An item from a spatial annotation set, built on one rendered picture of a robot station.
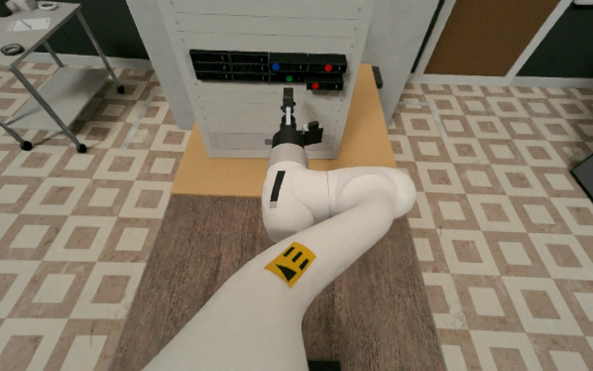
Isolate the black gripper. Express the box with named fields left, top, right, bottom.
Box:
left=272, top=87, right=304, bottom=149

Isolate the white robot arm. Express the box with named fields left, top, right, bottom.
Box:
left=143, top=143, right=416, bottom=371

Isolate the white open rack frame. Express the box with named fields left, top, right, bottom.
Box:
left=157, top=0, right=375, bottom=160

